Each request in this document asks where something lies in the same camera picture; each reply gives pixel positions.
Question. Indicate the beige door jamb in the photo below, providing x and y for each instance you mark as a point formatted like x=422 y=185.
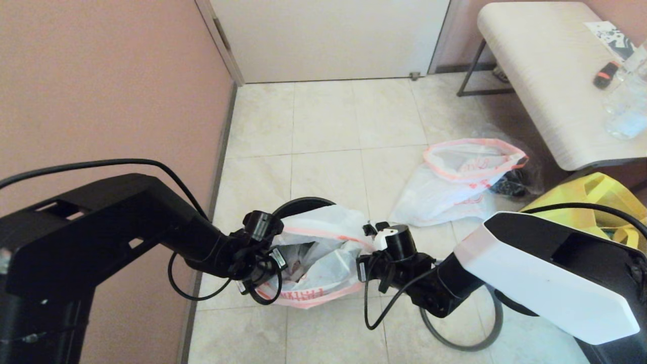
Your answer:
x=227 y=55
x=443 y=38

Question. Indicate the beige wood-grain table top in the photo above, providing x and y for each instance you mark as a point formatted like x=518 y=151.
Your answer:
x=546 y=81

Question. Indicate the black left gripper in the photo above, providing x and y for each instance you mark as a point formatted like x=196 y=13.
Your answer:
x=260 y=275

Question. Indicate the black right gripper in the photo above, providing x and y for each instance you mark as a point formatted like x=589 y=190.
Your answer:
x=389 y=270

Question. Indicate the pale gray ribbed cylinder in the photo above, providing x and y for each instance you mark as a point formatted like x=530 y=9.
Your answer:
x=561 y=331

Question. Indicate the white door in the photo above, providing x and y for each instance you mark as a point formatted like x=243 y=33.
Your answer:
x=328 y=40

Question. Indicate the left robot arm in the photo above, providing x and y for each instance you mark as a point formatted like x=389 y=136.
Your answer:
x=101 y=242

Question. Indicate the yellow fabric tote bag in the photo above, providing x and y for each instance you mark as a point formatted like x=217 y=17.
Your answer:
x=596 y=192

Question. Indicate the white plastic bag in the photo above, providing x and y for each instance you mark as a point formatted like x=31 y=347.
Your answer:
x=445 y=197

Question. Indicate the clear water bottle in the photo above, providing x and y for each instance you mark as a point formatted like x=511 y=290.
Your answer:
x=629 y=111

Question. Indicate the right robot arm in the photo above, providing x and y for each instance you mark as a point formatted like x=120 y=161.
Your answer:
x=546 y=273

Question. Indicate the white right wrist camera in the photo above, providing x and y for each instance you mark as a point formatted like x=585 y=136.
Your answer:
x=384 y=236

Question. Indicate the black round trash bin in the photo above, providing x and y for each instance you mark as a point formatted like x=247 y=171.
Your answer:
x=303 y=202

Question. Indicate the black and white leaflet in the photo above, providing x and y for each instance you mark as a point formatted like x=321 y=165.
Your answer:
x=611 y=38

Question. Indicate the white red-print bag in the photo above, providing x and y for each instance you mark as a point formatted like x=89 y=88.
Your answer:
x=323 y=222

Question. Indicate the clear bag with dark contents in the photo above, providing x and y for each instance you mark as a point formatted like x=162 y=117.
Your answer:
x=528 y=179

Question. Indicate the black metal table frame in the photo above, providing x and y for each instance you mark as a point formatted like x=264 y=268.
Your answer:
x=485 y=92

